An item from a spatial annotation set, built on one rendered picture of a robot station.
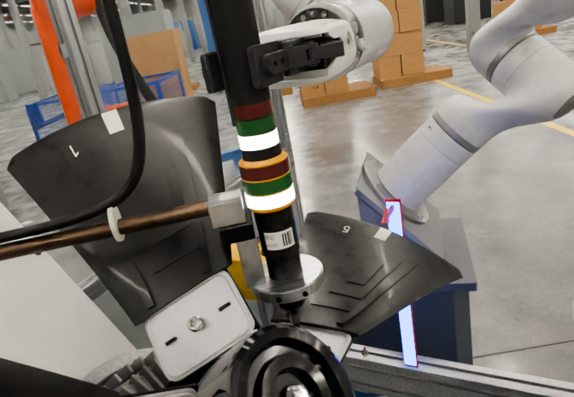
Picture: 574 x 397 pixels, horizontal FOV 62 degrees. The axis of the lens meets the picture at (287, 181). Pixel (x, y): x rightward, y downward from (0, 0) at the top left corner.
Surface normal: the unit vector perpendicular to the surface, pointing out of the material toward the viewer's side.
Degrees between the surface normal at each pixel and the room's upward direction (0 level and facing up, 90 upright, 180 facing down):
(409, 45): 90
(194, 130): 36
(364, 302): 9
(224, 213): 90
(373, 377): 90
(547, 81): 63
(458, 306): 90
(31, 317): 50
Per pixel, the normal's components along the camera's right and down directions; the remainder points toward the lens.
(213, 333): -0.19, -0.36
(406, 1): 0.03, 0.33
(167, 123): 0.08, -0.58
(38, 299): 0.56, -0.59
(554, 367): -0.18, -0.93
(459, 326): 0.51, 0.20
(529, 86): -0.73, -0.07
